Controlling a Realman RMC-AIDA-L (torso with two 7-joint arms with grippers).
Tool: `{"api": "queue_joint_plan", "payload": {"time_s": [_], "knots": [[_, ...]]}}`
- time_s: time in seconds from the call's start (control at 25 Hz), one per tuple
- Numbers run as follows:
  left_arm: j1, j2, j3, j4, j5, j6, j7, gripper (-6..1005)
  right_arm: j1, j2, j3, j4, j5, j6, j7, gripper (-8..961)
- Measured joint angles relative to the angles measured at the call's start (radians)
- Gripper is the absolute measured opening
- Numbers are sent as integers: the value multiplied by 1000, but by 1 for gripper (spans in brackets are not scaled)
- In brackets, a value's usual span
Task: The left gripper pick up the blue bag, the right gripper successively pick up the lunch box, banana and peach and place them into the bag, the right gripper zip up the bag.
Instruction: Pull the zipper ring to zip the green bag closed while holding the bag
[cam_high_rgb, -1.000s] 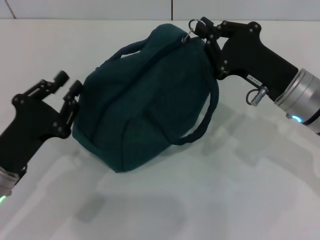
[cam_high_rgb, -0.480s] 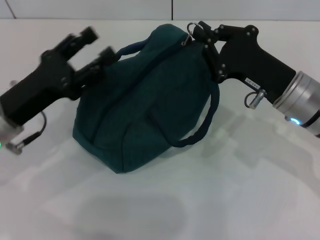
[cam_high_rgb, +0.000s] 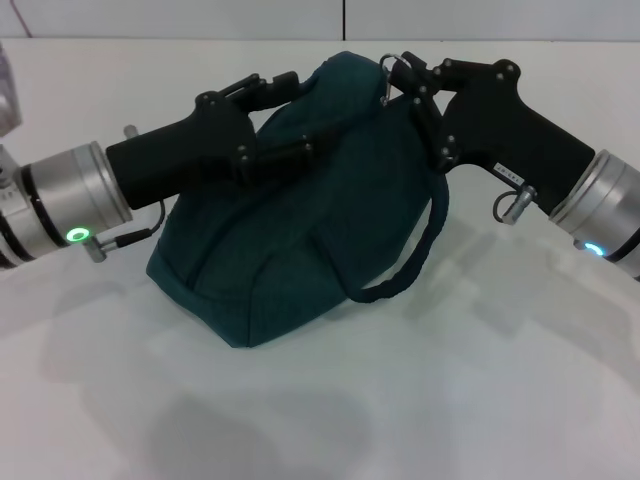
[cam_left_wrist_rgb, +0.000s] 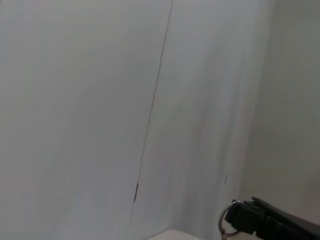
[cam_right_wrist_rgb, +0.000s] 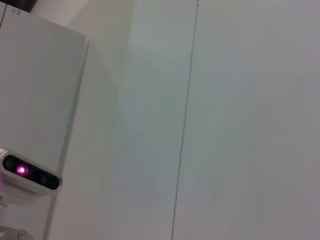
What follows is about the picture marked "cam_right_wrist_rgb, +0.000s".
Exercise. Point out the black mount block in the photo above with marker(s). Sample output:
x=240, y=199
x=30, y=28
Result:
x=22, y=5

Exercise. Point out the silver head depth camera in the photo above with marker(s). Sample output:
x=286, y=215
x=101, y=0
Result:
x=32, y=172

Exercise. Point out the white robot torso panel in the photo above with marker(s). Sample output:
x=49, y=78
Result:
x=37, y=100

